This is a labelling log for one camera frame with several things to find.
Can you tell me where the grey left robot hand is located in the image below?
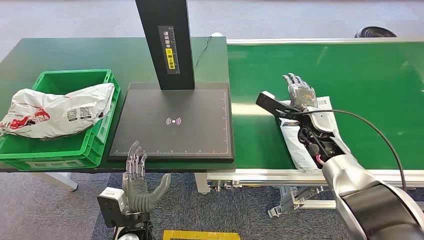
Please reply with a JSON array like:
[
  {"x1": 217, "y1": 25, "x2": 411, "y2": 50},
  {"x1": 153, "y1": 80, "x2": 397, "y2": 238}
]
[{"x1": 121, "y1": 140, "x2": 172, "y2": 214}]

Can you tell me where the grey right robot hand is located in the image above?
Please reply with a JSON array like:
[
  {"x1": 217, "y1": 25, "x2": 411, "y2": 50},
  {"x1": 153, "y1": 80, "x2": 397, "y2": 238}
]
[{"x1": 282, "y1": 72, "x2": 319, "y2": 111}]

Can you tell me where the white package with black print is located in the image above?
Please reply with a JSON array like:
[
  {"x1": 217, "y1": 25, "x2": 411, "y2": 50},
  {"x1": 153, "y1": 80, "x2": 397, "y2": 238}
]
[{"x1": 279, "y1": 96, "x2": 342, "y2": 174}]

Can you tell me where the black weighing device with column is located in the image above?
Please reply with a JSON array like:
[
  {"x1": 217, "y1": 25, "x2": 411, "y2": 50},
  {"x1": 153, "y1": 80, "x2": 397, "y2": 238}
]
[{"x1": 108, "y1": 0, "x2": 235, "y2": 163}]

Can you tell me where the green plastic basket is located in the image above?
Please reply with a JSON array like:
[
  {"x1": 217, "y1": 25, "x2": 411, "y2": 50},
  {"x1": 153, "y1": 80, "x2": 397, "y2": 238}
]
[{"x1": 0, "y1": 68, "x2": 121, "y2": 172}]

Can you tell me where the white package with red print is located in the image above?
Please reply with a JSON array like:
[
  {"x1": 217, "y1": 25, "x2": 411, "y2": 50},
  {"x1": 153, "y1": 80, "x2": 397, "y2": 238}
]
[{"x1": 0, "y1": 82, "x2": 116, "y2": 141}]

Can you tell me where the green conveyor belt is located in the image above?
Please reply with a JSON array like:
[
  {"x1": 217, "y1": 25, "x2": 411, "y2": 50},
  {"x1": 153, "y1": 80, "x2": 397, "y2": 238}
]
[{"x1": 227, "y1": 42, "x2": 424, "y2": 171}]

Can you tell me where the dark blue floor mat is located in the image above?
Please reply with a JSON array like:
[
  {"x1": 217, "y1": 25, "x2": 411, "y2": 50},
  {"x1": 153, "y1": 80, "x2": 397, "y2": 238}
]
[{"x1": 91, "y1": 172, "x2": 424, "y2": 240}]

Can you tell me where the white upright table leg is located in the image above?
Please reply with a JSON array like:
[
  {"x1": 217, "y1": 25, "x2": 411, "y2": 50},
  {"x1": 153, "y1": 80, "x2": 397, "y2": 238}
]
[{"x1": 194, "y1": 172, "x2": 212, "y2": 196}]

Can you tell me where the white slanted table foot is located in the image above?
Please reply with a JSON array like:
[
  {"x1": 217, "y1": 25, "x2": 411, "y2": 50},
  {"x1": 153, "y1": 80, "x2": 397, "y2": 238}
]
[{"x1": 33, "y1": 172, "x2": 79, "y2": 192}]

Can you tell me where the black ribbed round object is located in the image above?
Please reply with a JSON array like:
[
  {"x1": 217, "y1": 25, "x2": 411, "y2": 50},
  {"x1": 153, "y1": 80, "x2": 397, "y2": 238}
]
[{"x1": 354, "y1": 26, "x2": 397, "y2": 39}]

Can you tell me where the yellow and black column label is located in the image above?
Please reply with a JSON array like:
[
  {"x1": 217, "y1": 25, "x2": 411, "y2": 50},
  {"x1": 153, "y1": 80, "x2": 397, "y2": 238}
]
[{"x1": 157, "y1": 25, "x2": 181, "y2": 75}]

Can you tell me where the dark green table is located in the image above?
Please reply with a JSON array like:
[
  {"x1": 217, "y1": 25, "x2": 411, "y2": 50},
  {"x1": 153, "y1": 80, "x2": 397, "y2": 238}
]
[{"x1": 0, "y1": 36, "x2": 237, "y2": 174}]

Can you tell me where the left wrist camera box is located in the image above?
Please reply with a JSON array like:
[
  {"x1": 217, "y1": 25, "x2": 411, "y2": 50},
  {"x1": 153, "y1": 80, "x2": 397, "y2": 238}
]
[{"x1": 96, "y1": 187, "x2": 129, "y2": 229}]

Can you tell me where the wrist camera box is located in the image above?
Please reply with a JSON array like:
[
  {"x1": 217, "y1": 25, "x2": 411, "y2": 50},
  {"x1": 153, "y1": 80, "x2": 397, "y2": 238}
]
[
  {"x1": 96, "y1": 187, "x2": 129, "y2": 229},
  {"x1": 255, "y1": 91, "x2": 301, "y2": 121}
]

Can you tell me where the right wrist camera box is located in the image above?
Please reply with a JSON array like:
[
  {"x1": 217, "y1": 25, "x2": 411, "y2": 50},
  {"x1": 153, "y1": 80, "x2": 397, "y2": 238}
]
[{"x1": 255, "y1": 91, "x2": 301, "y2": 121}]

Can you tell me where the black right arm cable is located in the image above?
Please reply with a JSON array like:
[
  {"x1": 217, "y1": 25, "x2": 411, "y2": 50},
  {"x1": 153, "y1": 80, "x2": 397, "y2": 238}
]
[{"x1": 291, "y1": 109, "x2": 407, "y2": 194}]

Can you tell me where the yellow floor tape frame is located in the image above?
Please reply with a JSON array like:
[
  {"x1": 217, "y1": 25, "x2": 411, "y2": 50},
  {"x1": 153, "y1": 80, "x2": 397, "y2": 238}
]
[{"x1": 162, "y1": 229, "x2": 242, "y2": 240}]

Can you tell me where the aluminium conveyor frame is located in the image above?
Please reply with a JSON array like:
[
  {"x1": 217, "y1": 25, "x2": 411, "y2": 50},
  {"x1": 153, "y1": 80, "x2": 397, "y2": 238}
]
[{"x1": 206, "y1": 37, "x2": 424, "y2": 220}]

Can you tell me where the thin black table cable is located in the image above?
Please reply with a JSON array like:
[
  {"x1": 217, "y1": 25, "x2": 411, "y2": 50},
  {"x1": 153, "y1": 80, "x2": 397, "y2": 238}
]
[{"x1": 193, "y1": 35, "x2": 213, "y2": 70}]

